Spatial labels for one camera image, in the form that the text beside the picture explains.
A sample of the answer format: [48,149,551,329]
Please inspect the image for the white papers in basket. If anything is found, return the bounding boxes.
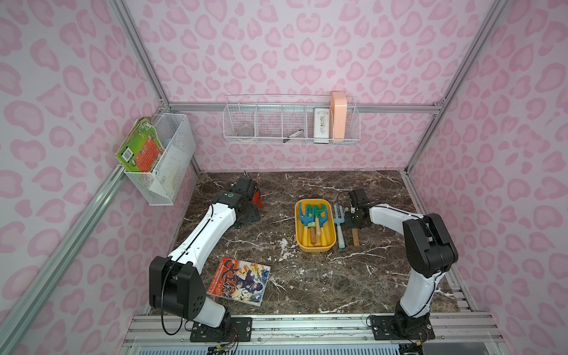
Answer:
[149,144,188,201]

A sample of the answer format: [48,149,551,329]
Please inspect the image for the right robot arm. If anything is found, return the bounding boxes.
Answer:
[348,189,459,337]

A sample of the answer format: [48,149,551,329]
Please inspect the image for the white mesh wall basket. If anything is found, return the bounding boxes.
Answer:
[115,113,196,206]

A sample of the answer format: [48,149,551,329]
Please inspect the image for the white wire wall shelf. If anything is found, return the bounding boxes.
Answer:
[223,94,361,145]

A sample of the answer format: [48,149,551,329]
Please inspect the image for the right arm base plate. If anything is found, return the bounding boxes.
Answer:
[366,313,436,342]

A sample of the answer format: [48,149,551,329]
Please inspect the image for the grey round object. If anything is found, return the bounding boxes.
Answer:
[238,124,254,138]

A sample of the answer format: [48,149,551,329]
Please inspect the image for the red pencil cup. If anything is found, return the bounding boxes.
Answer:
[251,183,263,209]

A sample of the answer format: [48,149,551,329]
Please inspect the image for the manga comic book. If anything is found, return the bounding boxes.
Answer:
[207,257,271,306]

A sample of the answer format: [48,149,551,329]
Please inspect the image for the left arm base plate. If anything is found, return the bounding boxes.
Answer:
[190,316,253,343]

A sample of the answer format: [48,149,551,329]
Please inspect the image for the green red book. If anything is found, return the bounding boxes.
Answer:
[115,117,165,173]

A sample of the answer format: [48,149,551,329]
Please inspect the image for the yellow plastic storage box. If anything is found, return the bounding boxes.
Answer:
[294,198,337,252]

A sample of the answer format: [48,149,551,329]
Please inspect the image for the light blue hand fork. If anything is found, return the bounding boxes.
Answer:
[333,204,346,249]

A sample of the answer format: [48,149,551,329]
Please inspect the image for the pink box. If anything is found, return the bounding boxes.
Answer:
[330,91,348,141]

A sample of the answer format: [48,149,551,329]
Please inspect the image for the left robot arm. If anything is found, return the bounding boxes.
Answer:
[149,176,262,330]

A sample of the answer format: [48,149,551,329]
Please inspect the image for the white card box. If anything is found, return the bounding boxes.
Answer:
[314,108,331,143]

